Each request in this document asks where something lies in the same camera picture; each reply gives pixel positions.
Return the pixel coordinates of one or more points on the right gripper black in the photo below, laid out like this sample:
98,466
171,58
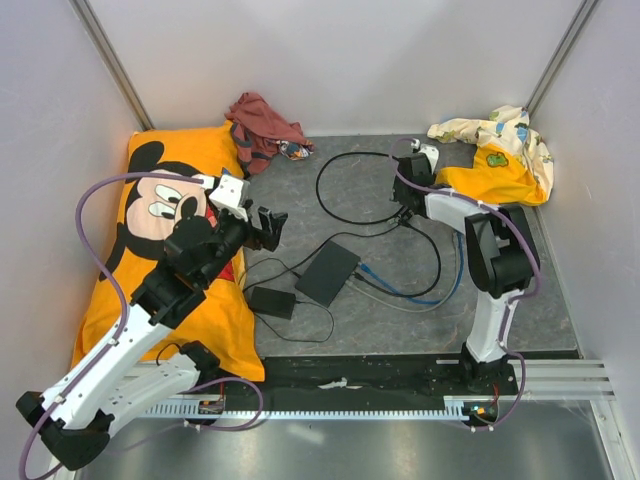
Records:
397,192

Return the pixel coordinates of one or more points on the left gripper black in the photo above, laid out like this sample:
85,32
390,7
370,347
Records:
270,235

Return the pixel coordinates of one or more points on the black network switch box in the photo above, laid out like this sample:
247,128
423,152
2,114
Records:
327,273

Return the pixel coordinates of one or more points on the black power adapter brick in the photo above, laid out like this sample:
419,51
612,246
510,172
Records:
271,302

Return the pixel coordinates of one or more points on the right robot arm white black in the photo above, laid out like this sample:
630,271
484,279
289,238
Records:
501,257

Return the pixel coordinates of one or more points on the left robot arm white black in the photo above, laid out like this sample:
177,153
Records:
77,417

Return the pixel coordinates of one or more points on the yellow patterned children's garment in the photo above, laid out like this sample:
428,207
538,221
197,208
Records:
511,163

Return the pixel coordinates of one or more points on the maroon crumpled garment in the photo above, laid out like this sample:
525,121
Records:
260,133

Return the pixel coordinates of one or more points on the orange Mickey Mouse pillow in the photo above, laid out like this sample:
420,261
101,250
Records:
162,186

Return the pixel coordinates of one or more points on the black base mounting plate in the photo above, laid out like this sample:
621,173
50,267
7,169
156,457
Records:
427,374

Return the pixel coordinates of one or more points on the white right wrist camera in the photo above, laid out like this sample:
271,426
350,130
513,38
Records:
430,151

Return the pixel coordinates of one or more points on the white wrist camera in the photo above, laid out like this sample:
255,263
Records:
430,151
227,193

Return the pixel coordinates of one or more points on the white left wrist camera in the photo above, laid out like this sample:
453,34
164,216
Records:
227,193

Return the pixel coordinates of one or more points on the right aluminium corner post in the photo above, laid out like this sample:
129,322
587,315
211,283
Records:
569,39

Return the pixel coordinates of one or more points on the aluminium corner post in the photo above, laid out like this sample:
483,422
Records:
110,58
569,39

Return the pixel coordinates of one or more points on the slotted aluminium cable duct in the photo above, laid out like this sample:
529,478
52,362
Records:
318,405

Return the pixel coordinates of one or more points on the left aluminium corner post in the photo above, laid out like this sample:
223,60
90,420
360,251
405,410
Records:
110,58

